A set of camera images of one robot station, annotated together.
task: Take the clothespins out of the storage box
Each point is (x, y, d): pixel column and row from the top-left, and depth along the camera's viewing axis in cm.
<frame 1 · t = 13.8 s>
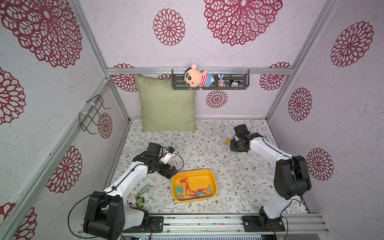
left hand: (169, 169, 85), fingers open
right hand: (233, 145, 93), fingers closed
yellow plastic storage box: (192, 186, 88), on the table
green cushion pillow: (164, 109, 101), point 21 cm above the table
red clothespin top: (184, 180, 89), on the table
red clothespin middle: (187, 187, 87), on the table
teal clothespin left pair: (178, 189, 85), point 2 cm above the table
teal clothespin left: (181, 189, 85), point 2 cm above the table
grey clothespin bottom left: (182, 196, 83), point 2 cm above the table
red clothespin centre right: (201, 190, 85), point 2 cm above the table
teal clothespin centre: (198, 194, 85), on the table
grey clothespin right upper: (209, 189, 85), point 2 cm above the table
grey clothespin right lower: (206, 195, 83), point 2 cm above the table
red clothespin bottom: (194, 195, 83), point 2 cm above the table

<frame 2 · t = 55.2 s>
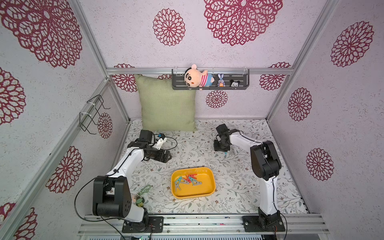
left hand: (164, 156, 88), fingers open
right hand: (215, 146, 102), fingers open
teal clothespin left: (179, 179, 89), point 2 cm above the table
grey clothespin bottom left: (177, 185, 87), point 2 cm above the table
red clothespin centre right: (192, 176, 91), on the table
red clothespin bottom: (187, 179, 89), point 2 cm above the table
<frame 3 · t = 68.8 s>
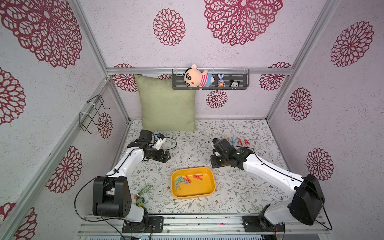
left hand: (162, 156, 88), fingers open
right hand: (209, 160, 82), fingers closed
red clothespin centre right: (198, 176, 91), on the table
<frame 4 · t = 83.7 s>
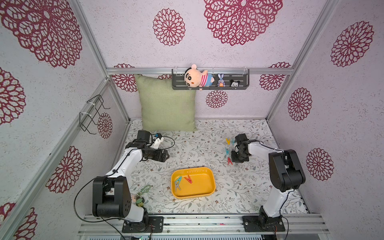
left hand: (161, 155, 88), fingers open
right hand: (234, 157, 98), fingers closed
red clothespin centre right: (229, 160, 99), on the table
